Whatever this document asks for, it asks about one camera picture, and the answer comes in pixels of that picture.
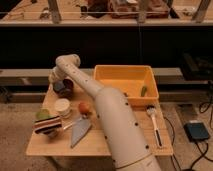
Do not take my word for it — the dark blue sponge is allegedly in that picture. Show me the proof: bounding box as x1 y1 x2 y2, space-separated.
53 81 65 93

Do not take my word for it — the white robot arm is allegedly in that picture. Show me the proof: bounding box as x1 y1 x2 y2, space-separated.
49 54 161 171

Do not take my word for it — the purple bowl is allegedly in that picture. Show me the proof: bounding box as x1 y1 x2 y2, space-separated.
53 79 74 98

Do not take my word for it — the white cup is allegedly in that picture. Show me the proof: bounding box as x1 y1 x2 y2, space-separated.
54 98 71 118

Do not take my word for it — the green round object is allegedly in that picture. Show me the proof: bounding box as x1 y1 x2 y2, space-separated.
35 109 50 121

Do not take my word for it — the orange tomato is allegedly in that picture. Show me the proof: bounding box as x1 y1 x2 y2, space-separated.
78 102 91 114

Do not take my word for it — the small wooden table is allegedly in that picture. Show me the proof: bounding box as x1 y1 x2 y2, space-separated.
25 83 174 158

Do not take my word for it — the yellow plastic bin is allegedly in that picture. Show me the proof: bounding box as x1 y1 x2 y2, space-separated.
93 65 159 107

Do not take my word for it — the green pickle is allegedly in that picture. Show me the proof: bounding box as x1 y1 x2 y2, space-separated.
140 86 147 97

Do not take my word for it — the white dish brush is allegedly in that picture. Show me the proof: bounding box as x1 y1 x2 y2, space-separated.
146 105 163 148

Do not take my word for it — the black box on shelf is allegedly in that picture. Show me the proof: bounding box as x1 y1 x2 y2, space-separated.
180 53 213 80

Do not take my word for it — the blue foot pedal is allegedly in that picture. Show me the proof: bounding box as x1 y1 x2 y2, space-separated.
184 122 210 142

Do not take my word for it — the black pedal cable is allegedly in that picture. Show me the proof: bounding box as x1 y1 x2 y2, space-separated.
163 99 213 171

